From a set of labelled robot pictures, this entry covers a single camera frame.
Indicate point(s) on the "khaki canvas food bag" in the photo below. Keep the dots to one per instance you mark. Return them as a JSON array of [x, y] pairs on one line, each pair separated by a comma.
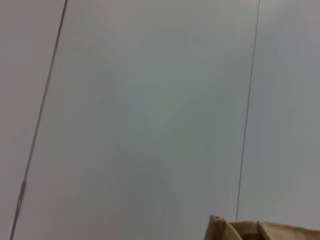
[[275, 232]]

